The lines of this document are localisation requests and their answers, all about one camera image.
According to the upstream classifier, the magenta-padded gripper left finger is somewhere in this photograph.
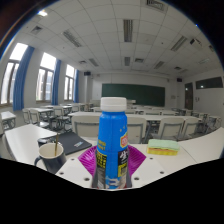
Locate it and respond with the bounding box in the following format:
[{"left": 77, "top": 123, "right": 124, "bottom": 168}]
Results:
[{"left": 54, "top": 144, "right": 99, "bottom": 190}]

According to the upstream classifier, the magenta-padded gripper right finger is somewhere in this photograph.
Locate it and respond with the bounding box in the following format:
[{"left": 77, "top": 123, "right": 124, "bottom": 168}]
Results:
[{"left": 126, "top": 144, "right": 166, "bottom": 189}]

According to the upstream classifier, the blue white-capped drink bottle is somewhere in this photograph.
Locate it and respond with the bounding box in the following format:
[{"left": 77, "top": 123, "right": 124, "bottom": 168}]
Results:
[{"left": 94, "top": 96, "right": 131, "bottom": 190}]

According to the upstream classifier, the dark blue mug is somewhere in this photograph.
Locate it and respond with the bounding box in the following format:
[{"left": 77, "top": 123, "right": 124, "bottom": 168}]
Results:
[{"left": 33, "top": 142, "right": 68, "bottom": 175}]

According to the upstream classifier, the green and yellow sponge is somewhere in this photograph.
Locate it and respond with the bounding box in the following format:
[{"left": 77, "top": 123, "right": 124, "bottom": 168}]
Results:
[{"left": 146, "top": 138, "right": 181, "bottom": 157}]

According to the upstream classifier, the black closed laptop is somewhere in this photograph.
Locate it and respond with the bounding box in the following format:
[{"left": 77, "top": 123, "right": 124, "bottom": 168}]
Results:
[{"left": 37, "top": 131, "right": 93, "bottom": 156}]

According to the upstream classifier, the thin stirring stick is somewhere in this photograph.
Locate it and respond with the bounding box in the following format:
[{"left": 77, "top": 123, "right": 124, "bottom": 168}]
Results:
[{"left": 53, "top": 132, "right": 60, "bottom": 157}]

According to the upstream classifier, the group of grey classroom chairs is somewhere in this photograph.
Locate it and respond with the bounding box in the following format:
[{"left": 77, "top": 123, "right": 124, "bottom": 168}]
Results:
[{"left": 21, "top": 102, "right": 223, "bottom": 144}]

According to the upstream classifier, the dark green chalkboard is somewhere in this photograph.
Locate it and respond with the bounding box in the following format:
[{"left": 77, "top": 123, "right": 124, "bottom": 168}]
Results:
[{"left": 101, "top": 82, "right": 166, "bottom": 108}]

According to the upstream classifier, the dark classroom door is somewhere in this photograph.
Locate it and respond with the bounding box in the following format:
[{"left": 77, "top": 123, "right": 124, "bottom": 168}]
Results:
[{"left": 184, "top": 82, "right": 194, "bottom": 111}]

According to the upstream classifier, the ceiling projector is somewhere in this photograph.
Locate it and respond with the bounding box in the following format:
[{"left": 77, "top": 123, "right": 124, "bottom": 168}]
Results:
[{"left": 189, "top": 37, "right": 203, "bottom": 48}]

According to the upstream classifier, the group of ceiling lights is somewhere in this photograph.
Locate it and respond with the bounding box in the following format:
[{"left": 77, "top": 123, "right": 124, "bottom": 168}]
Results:
[{"left": 29, "top": 0, "right": 216, "bottom": 73}]

